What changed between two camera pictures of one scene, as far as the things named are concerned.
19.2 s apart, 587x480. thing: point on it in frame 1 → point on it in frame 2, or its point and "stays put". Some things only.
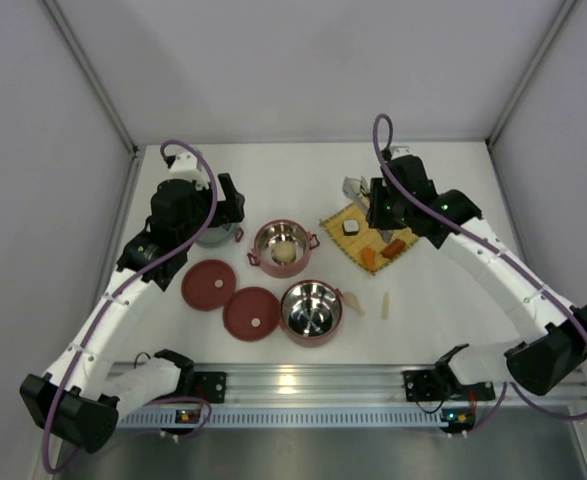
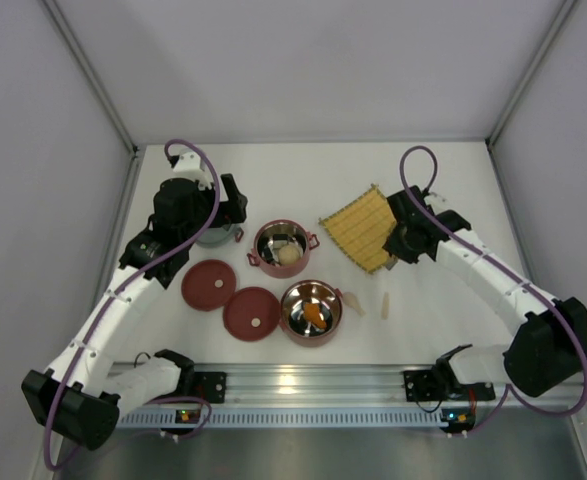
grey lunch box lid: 215,236 stays put
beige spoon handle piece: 385,313 stays put
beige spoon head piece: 351,300 stays put
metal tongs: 359,190 → 390,265
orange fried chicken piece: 369,258 → 311,314
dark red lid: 251,314 stays put
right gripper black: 377,203 → 399,207
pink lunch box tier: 282,248 stays put
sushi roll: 350,227 → 281,238
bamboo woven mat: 350,228 stays put
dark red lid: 208,284 stays put
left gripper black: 230,200 stays put
